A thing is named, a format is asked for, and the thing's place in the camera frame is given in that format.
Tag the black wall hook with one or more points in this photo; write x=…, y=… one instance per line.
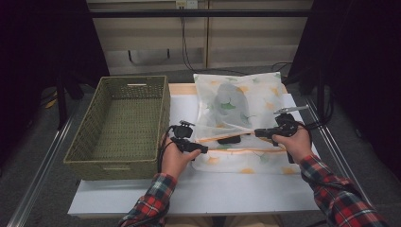
x=129, y=56
x=168, y=53

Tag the person's left hand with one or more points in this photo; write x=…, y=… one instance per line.
x=171, y=160

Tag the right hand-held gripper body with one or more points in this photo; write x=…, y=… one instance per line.
x=287, y=126

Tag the black metal stand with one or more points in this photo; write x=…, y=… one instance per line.
x=61, y=104
x=320, y=94

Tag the white leaf-print zip bag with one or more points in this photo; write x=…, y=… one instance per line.
x=268, y=94

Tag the dark curtain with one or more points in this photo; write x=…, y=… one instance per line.
x=41, y=47
x=362, y=63

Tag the black horizontal bar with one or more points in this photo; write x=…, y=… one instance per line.
x=201, y=13

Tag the metal floor rail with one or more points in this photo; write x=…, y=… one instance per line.
x=41, y=176
x=340, y=164

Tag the white wall socket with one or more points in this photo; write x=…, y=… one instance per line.
x=186, y=3

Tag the person's right hand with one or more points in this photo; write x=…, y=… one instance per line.
x=298, y=146

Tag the yellow floor tape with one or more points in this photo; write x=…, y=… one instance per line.
x=51, y=104

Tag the green woven basket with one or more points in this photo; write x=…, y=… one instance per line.
x=126, y=126

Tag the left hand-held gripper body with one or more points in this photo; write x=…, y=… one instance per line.
x=181, y=134

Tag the black cloth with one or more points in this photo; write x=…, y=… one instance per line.
x=230, y=140

